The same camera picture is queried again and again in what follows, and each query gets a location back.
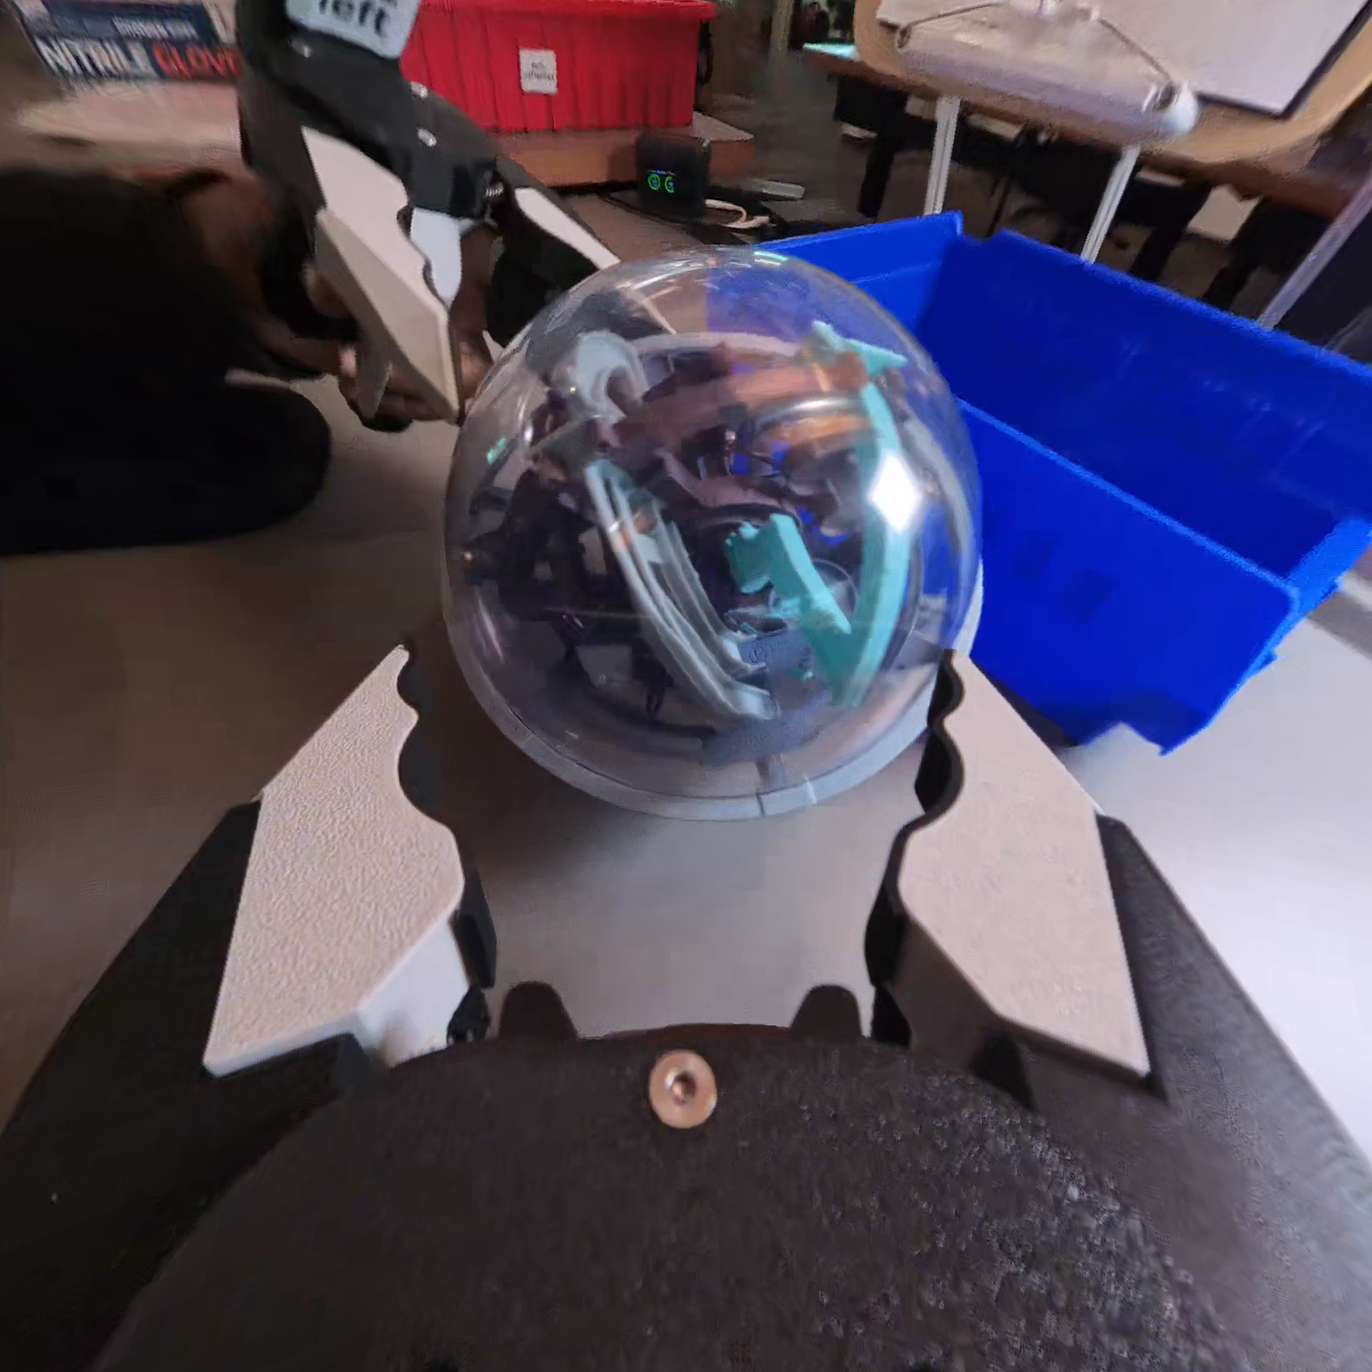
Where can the wooden instruction board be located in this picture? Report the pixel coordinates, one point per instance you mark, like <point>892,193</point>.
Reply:
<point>1266,43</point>

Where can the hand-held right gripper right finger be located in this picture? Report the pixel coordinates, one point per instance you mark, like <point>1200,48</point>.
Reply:
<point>1029,923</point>

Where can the clear plastic maze ball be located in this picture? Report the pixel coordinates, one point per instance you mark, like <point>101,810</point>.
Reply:
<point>707,536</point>

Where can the blue plastic bin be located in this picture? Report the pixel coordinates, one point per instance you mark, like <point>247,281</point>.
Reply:
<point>1158,472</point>

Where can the blue glove box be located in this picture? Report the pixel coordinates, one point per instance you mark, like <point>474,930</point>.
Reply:
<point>118,43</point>

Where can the black digital timer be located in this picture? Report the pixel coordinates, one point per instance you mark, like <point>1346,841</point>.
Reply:
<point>673,177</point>

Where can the red plastic bin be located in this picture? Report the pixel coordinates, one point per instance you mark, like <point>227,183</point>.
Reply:
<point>557,66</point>

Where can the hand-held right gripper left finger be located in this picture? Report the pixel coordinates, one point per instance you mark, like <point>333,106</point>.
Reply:
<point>343,900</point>

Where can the person's left hand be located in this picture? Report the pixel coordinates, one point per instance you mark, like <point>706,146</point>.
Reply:
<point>289,279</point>

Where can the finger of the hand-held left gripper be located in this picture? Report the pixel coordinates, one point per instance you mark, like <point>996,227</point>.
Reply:
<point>385,279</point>
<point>562,226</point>

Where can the person's left forearm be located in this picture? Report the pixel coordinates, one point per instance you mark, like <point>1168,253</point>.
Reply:
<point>108,364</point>

